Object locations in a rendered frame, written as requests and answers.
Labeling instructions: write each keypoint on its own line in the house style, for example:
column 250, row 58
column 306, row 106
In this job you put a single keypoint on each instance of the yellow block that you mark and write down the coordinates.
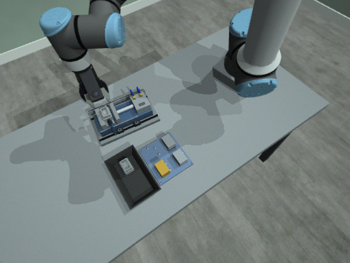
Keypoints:
column 162, row 168

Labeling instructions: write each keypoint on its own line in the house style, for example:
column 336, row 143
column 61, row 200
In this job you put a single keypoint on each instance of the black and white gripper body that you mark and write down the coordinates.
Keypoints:
column 79, row 79

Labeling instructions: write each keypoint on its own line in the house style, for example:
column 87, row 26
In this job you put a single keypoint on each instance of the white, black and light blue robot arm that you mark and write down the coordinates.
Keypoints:
column 254, row 65

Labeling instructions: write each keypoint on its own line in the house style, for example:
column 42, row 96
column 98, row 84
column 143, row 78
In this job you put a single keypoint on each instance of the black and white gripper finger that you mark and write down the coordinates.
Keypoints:
column 104, row 90
column 85, row 97

